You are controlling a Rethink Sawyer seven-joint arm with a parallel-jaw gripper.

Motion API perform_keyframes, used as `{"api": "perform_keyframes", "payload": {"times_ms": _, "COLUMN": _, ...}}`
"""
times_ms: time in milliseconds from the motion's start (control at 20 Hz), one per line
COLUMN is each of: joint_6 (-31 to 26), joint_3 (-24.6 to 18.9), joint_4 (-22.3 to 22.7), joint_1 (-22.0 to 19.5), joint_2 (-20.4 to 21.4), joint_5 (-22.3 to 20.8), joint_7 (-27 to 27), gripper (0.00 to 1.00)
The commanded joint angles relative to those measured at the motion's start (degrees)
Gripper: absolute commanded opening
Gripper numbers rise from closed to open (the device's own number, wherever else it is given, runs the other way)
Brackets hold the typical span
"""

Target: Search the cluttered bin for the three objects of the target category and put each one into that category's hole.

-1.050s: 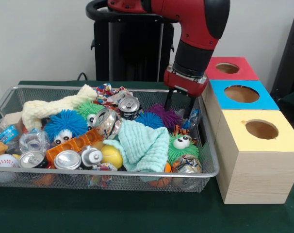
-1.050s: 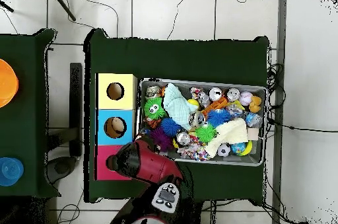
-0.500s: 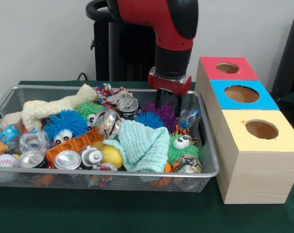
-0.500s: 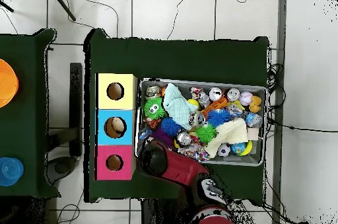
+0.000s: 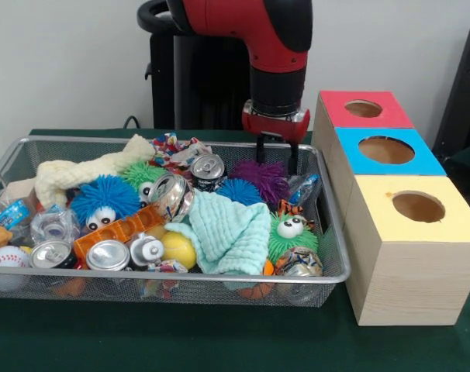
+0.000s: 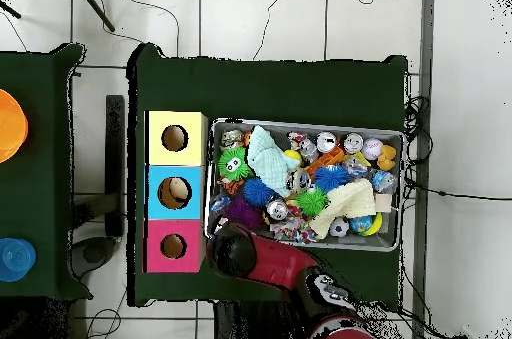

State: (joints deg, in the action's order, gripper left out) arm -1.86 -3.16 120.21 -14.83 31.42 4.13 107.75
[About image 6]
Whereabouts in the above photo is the purple spiky ball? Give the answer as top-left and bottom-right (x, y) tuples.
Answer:
(223, 192), (265, 232)

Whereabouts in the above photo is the crushed clear bottle blue label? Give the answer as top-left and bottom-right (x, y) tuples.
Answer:
(209, 193), (233, 214)

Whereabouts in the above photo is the wooden box with three holes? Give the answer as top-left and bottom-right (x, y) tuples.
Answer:
(142, 109), (209, 275)

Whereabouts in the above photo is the mint green cloth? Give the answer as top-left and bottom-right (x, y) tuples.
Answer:
(246, 125), (302, 198)

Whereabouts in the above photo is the green spiky toy with eyes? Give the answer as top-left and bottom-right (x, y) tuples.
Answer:
(217, 146), (253, 182)

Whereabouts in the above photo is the crushed silver can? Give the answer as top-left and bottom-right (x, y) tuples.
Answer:
(285, 168), (312, 195)

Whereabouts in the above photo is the black drink can silver top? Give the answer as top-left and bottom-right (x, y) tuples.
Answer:
(265, 198), (289, 221)

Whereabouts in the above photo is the orange plastic tray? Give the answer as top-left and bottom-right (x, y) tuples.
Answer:
(304, 146), (346, 174)

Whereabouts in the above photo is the dark green table cloth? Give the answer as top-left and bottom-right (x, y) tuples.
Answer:
(126, 42), (409, 312)

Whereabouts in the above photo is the blue spiky toy with eyes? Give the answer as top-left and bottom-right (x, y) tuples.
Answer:
(313, 164), (353, 193)

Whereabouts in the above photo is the cream knit cloth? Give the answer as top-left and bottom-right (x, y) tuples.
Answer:
(309, 177), (377, 240)

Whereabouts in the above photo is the white baseball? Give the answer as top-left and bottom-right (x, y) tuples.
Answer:
(362, 137), (384, 161)

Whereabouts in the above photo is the black upright panel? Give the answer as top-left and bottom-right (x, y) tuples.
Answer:
(104, 94), (126, 238)

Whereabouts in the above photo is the grey floor strip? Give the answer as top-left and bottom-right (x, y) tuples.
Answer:
(411, 0), (436, 339)

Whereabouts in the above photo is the dark green side-table cloth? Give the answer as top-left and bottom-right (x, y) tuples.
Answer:
(0, 42), (94, 301)

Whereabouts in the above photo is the black tripod leg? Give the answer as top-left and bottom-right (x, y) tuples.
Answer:
(0, 0), (22, 20)
(73, 0), (116, 33)

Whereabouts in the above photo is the orange plastic bowl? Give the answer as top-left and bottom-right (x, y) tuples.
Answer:
(0, 88), (30, 164)

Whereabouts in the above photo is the blue plastic cup stack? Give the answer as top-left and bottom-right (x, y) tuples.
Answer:
(0, 237), (37, 283)

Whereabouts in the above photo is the silver wire mesh bin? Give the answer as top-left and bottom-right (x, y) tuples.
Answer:
(204, 117), (407, 253)

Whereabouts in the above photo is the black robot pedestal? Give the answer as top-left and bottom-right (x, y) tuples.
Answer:
(213, 300), (313, 339)

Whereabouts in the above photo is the black cable bundle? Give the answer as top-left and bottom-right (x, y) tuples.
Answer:
(402, 94), (435, 204)

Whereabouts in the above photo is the thin black floor cable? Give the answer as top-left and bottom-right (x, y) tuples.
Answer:
(403, 180), (512, 201)

